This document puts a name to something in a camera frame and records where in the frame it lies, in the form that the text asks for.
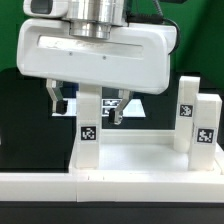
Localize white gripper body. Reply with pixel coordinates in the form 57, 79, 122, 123
17, 19, 177, 94

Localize white desk top tray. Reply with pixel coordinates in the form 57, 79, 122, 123
69, 129, 221, 177

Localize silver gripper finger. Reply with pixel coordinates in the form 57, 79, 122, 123
108, 90, 133, 125
46, 79, 68, 115

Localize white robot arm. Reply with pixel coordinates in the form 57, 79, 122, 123
17, 0, 180, 125

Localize white front fence bar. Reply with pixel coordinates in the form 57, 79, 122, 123
0, 173, 224, 203

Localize white marker sheet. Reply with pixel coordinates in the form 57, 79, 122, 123
52, 98, 145, 118

